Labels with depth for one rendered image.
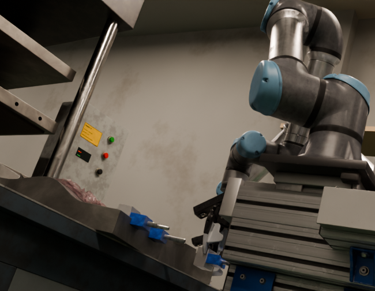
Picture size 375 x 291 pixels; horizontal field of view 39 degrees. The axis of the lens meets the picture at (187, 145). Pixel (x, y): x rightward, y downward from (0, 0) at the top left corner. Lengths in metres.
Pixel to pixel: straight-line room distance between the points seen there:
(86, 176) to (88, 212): 1.17
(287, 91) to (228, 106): 3.23
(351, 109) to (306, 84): 0.11
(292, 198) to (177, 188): 3.17
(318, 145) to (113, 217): 0.47
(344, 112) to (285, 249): 0.32
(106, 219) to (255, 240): 0.33
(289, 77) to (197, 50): 3.75
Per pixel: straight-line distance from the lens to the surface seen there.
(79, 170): 2.37
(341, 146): 1.16
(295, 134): 1.53
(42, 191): 1.32
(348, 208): 0.95
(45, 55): 2.26
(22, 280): 1.18
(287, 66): 1.22
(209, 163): 4.21
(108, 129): 2.48
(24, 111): 2.14
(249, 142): 1.48
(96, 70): 2.28
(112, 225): 1.19
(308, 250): 1.08
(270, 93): 1.17
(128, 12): 2.41
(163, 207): 4.26
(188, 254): 1.56
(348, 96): 1.22
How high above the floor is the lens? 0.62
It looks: 20 degrees up
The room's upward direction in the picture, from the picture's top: 18 degrees clockwise
